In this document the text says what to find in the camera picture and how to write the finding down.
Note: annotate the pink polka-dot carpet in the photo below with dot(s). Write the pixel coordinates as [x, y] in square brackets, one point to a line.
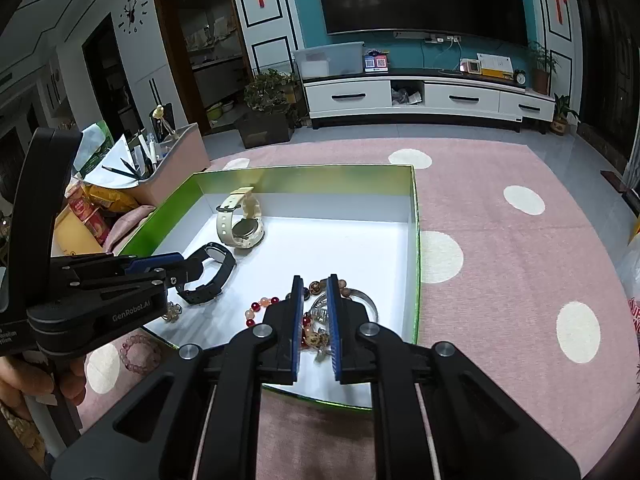
[500, 260]

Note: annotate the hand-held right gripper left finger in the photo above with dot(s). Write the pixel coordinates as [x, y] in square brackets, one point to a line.
[298, 310]

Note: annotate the small alarm clock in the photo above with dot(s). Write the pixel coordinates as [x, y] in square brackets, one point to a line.
[520, 78]

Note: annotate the white tv cabinet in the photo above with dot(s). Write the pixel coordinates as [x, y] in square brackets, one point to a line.
[350, 97]

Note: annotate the dark wooden door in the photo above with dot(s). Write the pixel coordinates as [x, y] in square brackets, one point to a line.
[610, 60]

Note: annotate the tall potted plant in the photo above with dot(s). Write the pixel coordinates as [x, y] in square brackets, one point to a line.
[541, 75]

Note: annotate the clear plastic storage box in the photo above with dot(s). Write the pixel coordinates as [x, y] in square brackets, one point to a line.
[327, 60]

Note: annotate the black wall clock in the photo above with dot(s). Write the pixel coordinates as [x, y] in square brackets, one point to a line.
[133, 15]

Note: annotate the cream wrist watch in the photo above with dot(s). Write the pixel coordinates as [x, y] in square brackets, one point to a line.
[247, 232]

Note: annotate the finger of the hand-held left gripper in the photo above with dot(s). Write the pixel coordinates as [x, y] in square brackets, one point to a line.
[187, 270]
[150, 261]

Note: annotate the pink cloth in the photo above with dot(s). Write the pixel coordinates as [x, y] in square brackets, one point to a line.
[127, 225]

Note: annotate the pink desk device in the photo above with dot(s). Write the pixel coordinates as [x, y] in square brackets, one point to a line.
[470, 66]

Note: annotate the pink storage box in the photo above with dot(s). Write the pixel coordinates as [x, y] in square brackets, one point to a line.
[180, 160]

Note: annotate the red snack can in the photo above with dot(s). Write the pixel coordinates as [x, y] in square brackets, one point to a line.
[90, 215]

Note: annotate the person's left hand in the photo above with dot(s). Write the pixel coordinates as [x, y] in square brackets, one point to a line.
[25, 380]

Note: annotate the white paper sheets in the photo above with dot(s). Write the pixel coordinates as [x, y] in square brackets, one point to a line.
[105, 155]

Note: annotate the green cardboard box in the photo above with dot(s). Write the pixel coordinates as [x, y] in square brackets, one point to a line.
[350, 240]

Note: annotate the orange snack packet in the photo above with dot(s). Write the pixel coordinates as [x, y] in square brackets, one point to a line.
[112, 200]

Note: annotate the yellow box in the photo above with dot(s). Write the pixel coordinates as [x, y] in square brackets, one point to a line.
[495, 65]

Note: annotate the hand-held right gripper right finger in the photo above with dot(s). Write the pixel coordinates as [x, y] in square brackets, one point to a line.
[334, 320]

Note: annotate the silver bangle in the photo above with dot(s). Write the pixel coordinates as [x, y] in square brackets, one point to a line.
[367, 302]

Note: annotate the small potted plant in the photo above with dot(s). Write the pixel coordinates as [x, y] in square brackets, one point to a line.
[561, 122]

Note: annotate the large bushy potted plant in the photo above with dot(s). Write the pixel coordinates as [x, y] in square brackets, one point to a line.
[267, 110]

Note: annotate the black wrist watch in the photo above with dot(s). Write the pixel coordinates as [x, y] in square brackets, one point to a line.
[220, 270]

